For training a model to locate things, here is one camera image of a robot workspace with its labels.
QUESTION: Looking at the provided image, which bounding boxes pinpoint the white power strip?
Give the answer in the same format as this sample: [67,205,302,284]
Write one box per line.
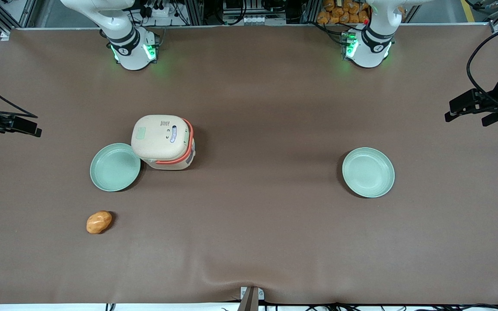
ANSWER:
[144,3,172,19]

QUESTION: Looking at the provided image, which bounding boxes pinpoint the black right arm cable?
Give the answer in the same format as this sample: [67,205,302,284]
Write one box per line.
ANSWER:
[0,77,38,119]

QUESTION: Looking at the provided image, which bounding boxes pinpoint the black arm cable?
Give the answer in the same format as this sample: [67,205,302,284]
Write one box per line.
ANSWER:
[466,24,498,109]
[0,77,38,119]

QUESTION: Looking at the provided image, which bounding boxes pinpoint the brown table mat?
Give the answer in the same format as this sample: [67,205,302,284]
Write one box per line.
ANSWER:
[0,25,498,305]

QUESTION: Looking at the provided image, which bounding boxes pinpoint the pale green round plate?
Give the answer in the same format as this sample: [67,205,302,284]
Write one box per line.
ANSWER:
[90,143,141,192]
[342,147,396,198]

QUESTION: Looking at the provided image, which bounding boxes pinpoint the bag of orange bread rolls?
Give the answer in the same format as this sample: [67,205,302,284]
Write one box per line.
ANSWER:
[316,0,370,25]

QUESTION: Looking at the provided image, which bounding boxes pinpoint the golden brown bread roll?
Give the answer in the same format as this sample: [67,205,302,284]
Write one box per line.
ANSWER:
[86,210,113,235]

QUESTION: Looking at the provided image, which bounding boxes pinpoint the metal table clamp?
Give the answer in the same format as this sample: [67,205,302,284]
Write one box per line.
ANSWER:
[237,286,265,311]

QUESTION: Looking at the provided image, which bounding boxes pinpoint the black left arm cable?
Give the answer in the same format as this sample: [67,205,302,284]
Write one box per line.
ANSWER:
[466,24,498,109]

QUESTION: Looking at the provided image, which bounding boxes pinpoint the cream rice cooker orange trim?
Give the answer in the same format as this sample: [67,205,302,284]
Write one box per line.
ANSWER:
[131,114,196,171]

